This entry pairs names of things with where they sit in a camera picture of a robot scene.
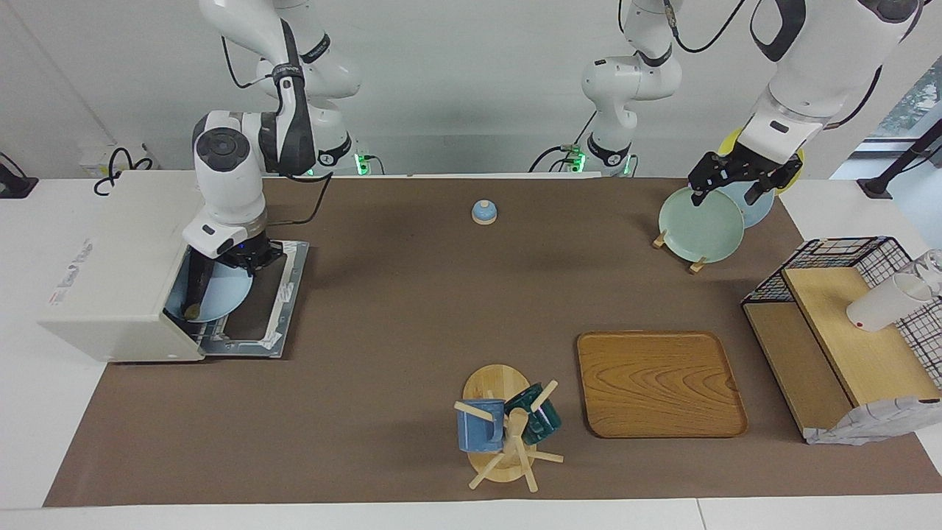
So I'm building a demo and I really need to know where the white paper cup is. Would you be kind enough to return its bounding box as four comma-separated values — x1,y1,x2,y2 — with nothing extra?
845,272,935,333

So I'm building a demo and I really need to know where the black angled stand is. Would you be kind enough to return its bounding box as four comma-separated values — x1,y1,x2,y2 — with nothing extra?
857,116,942,200

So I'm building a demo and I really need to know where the rectangular wooden tray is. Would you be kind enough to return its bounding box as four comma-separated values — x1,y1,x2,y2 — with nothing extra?
576,329,750,440

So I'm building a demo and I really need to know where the cream toaster oven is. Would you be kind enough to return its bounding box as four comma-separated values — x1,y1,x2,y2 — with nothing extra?
36,170,311,364

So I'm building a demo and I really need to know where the black base power cable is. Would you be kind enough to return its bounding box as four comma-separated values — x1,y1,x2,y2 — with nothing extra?
528,109,598,174

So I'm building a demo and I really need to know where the tangled black cable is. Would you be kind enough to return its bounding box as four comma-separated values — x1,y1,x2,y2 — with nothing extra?
93,146,157,197

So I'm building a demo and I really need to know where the wooden mug tree stand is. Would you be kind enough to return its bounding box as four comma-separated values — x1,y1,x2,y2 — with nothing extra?
453,363,565,493

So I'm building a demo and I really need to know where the dark purple eggplant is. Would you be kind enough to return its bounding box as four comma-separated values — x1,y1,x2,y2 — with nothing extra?
182,250,215,322

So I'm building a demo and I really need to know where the blue mug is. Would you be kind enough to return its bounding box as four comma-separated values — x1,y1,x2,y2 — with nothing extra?
456,398,508,453

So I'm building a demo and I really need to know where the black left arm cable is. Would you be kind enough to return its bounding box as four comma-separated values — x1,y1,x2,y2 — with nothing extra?
617,0,885,132

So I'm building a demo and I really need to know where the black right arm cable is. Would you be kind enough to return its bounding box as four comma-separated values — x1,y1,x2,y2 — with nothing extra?
221,33,336,225

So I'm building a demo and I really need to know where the wooden crate with mesh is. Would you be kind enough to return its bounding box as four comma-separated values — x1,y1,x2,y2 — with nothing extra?
742,266,942,447

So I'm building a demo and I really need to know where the dark green mug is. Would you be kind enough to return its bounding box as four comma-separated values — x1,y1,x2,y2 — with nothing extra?
503,382,564,446

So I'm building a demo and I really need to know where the black wire mesh basket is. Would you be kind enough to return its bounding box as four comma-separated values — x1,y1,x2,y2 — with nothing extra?
742,236,942,389

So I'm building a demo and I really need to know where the brown table mat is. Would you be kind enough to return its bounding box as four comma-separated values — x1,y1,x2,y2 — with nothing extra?
42,176,942,509

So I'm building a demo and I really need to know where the large light blue plate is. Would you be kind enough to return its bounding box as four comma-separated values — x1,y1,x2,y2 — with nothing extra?
718,177,776,230

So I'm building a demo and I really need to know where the clear glass cup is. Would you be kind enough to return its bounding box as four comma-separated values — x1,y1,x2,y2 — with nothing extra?
911,248,942,297

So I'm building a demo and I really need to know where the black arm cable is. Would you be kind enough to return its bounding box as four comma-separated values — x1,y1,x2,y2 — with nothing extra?
617,0,885,132
221,33,336,225

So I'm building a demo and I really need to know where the wooden plate rack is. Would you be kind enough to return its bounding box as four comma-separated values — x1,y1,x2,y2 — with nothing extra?
651,229,709,275

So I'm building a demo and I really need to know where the pale green plate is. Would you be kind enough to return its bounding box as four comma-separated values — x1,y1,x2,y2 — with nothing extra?
657,185,746,264

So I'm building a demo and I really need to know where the black clamp mount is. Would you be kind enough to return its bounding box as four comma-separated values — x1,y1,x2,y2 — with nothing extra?
0,152,40,200

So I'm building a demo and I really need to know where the yellow plate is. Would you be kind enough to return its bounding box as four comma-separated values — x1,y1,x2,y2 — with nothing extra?
717,126,806,197

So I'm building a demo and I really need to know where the light blue round plate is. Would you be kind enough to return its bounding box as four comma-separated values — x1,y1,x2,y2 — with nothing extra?
167,258,255,323

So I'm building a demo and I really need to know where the toaster oven glass door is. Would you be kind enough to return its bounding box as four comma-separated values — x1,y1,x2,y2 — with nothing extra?
197,239,311,361

